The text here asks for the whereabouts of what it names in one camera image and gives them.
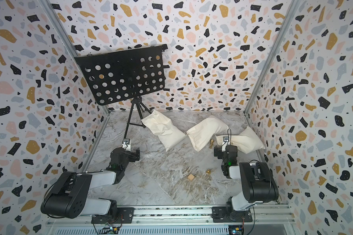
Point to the small wooden cube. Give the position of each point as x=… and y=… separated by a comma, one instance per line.
x=190, y=177

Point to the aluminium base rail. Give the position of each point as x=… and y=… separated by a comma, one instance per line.
x=178, y=220

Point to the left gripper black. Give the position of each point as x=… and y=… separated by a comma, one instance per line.
x=132, y=158

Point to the black perforated music stand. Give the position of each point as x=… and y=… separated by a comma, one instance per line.
x=123, y=75

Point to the circuit board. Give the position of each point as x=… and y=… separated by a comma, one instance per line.
x=235, y=230
x=110, y=231

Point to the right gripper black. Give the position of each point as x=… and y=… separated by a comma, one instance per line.
x=218, y=151

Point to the cream soil bag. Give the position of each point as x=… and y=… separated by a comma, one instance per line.
x=201, y=134
x=163, y=128
x=246, y=142

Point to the left circuit board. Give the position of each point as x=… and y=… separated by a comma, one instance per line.
x=110, y=231

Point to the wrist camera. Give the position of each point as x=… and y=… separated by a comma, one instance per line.
x=226, y=140
x=126, y=144

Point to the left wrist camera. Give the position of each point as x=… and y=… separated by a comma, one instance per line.
x=126, y=144

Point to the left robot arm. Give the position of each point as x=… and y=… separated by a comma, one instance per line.
x=68, y=197

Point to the right circuit board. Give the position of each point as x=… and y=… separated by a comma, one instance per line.
x=235, y=230

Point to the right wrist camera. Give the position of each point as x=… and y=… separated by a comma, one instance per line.
x=226, y=140

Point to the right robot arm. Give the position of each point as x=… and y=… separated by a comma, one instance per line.
x=258, y=186

